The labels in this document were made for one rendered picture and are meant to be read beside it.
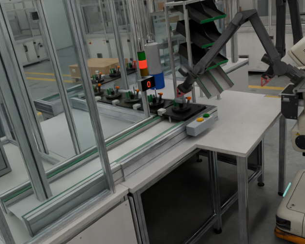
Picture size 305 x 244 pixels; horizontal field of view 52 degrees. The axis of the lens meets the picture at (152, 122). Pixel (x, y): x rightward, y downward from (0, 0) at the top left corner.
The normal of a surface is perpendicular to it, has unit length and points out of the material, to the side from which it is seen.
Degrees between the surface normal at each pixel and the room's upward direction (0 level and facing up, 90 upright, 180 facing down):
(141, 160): 90
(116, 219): 90
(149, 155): 90
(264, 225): 0
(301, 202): 0
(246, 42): 90
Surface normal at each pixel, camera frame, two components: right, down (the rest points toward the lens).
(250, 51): -0.59, 0.39
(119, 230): 0.72, 0.18
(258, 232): -0.14, -0.92
